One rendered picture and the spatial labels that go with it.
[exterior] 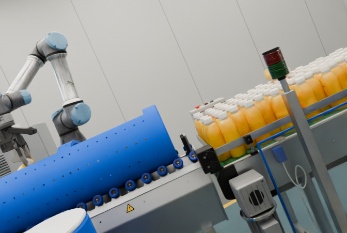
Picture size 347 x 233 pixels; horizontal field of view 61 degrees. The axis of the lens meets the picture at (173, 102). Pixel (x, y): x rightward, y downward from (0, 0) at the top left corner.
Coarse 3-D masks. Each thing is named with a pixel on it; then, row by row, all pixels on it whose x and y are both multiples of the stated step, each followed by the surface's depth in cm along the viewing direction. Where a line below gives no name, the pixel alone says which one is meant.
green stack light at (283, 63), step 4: (284, 60) 101; (276, 64) 100; (280, 64) 100; (284, 64) 100; (268, 68) 103; (272, 68) 101; (276, 68) 100; (280, 68) 100; (284, 68) 100; (288, 68) 102; (272, 72) 102; (276, 72) 100; (280, 72) 100; (284, 72) 100; (288, 72) 101; (272, 76) 102; (276, 76) 101; (280, 76) 100
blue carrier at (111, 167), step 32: (128, 128) 125; (160, 128) 123; (64, 160) 122; (96, 160) 121; (128, 160) 122; (160, 160) 125; (0, 192) 119; (32, 192) 119; (64, 192) 120; (96, 192) 124; (0, 224) 119; (32, 224) 124
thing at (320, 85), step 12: (324, 72) 125; (336, 72) 128; (288, 84) 138; (300, 84) 124; (312, 84) 127; (324, 84) 125; (336, 84) 123; (264, 96) 132; (276, 96) 123; (300, 96) 124; (312, 96) 123; (324, 96) 127; (264, 108) 125; (276, 108) 123; (324, 108) 127; (276, 132) 125
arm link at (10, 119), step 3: (6, 114) 134; (9, 114) 135; (0, 117) 132; (3, 117) 132; (6, 117) 133; (9, 117) 134; (12, 117) 137; (0, 120) 132; (3, 120) 132; (6, 120) 133; (9, 120) 134; (12, 120) 136; (0, 123) 132; (3, 123) 132; (6, 123) 133; (0, 126) 133
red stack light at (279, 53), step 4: (272, 52) 100; (276, 52) 100; (280, 52) 100; (264, 56) 102; (268, 56) 100; (272, 56) 100; (276, 56) 100; (280, 56) 100; (264, 60) 103; (268, 60) 101; (272, 60) 100; (276, 60) 100; (280, 60) 100; (268, 64) 102; (272, 64) 100
